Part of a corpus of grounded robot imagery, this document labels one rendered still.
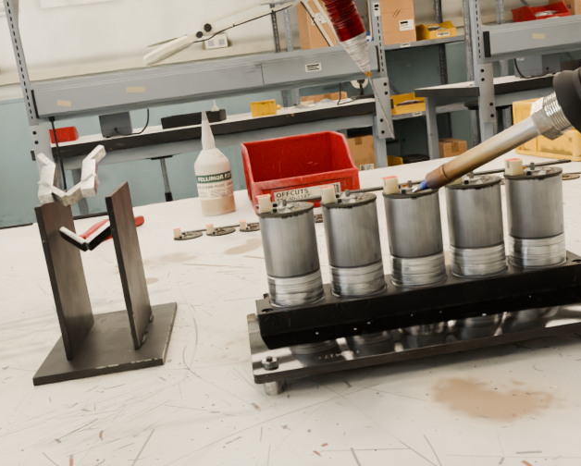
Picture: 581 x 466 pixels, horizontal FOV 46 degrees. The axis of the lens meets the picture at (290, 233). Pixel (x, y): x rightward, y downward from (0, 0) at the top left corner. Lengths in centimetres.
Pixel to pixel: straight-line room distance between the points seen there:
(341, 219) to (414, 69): 478
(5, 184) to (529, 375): 468
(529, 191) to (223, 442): 17
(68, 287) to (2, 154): 452
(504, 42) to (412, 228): 266
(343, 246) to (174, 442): 11
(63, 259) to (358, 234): 14
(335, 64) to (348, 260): 241
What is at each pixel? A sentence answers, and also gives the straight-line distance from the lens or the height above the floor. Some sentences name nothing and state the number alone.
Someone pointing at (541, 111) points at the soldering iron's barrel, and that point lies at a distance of 26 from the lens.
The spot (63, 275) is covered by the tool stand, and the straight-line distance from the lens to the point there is 34.
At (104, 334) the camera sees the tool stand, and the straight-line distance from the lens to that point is 36.
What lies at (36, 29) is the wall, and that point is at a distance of 482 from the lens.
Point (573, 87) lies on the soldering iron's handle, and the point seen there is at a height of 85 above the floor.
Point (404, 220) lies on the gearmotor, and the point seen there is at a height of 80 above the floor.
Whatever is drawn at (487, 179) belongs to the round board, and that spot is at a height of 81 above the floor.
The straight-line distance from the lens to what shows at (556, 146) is 77.
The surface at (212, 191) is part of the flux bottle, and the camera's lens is 66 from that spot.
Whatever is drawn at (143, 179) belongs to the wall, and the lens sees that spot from 476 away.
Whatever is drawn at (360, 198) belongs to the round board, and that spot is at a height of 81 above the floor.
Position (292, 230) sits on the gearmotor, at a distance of 29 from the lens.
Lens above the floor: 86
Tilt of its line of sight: 12 degrees down
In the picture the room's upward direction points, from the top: 8 degrees counter-clockwise
